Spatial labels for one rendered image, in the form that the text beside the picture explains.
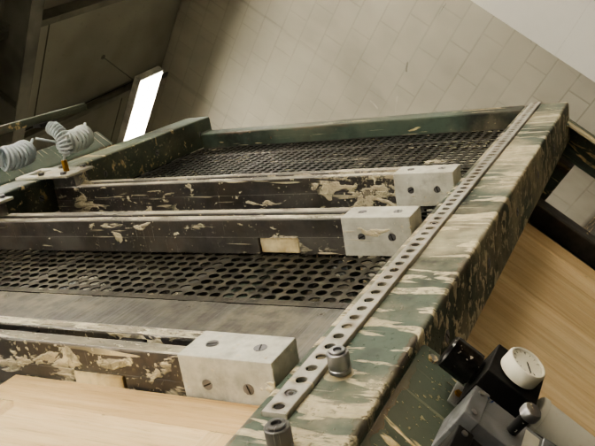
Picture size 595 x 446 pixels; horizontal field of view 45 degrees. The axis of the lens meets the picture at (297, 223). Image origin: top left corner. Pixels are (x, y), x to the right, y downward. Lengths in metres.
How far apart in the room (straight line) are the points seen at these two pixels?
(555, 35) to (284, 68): 3.20
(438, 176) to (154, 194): 0.72
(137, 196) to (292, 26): 5.11
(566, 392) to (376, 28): 5.20
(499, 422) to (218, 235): 0.83
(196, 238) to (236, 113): 6.12
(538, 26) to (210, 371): 3.84
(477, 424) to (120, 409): 0.43
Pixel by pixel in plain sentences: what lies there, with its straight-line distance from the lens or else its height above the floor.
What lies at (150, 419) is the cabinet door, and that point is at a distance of 0.85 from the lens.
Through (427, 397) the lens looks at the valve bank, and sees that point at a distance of 0.80.
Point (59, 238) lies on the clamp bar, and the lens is 1.65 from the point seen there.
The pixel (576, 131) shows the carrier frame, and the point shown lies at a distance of 2.17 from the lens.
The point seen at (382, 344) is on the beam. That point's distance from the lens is 0.84.
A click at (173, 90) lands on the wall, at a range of 7.93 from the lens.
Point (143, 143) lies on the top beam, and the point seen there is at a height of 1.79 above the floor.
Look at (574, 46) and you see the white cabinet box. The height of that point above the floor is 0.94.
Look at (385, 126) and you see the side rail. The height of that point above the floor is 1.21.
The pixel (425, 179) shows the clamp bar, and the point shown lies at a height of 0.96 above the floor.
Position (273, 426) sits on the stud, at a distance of 0.67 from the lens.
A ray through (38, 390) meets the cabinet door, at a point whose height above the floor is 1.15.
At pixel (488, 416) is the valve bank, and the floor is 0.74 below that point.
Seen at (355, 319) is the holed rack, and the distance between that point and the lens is 0.89.
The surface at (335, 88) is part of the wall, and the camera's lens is 6.78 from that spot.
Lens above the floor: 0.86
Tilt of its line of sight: 10 degrees up
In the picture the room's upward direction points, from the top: 53 degrees counter-clockwise
